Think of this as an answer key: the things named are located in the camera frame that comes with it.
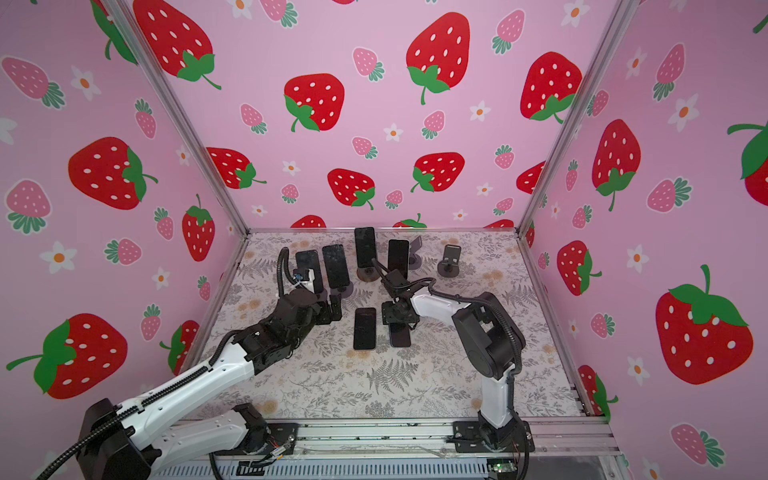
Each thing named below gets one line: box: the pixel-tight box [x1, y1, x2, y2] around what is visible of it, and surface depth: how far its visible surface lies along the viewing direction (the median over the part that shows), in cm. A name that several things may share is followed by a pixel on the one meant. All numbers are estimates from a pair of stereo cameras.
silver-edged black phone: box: [388, 239, 410, 280], surface depth 97 cm
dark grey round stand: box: [437, 244, 461, 278], surface depth 107 cm
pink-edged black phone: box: [353, 307, 376, 350], surface depth 95 cm
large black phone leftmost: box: [295, 250, 324, 294], surface depth 95 cm
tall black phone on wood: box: [354, 226, 377, 268], surface depth 101 cm
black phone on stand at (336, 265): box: [322, 244, 350, 289], surface depth 97 cm
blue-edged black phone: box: [389, 322, 411, 347], surface depth 91 cm
